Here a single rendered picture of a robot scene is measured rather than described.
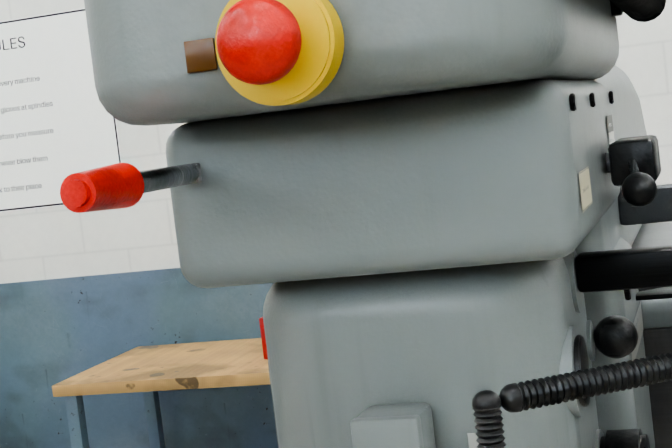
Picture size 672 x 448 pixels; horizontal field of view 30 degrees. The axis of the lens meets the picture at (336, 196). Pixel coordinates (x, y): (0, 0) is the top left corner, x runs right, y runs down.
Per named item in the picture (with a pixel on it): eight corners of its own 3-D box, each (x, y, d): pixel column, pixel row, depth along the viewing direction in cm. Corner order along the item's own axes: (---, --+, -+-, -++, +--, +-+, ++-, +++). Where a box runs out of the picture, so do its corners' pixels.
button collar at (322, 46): (340, 97, 58) (325, -32, 58) (221, 112, 60) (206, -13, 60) (352, 97, 60) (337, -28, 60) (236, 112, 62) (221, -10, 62)
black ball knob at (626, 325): (639, 361, 85) (634, 317, 85) (594, 363, 86) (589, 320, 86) (641, 352, 88) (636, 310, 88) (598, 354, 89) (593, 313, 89)
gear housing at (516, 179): (588, 260, 67) (567, 74, 67) (173, 294, 74) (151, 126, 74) (627, 203, 99) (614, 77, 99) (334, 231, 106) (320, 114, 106)
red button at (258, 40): (297, 78, 56) (286, -12, 56) (214, 89, 57) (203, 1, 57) (319, 79, 59) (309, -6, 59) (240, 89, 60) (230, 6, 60)
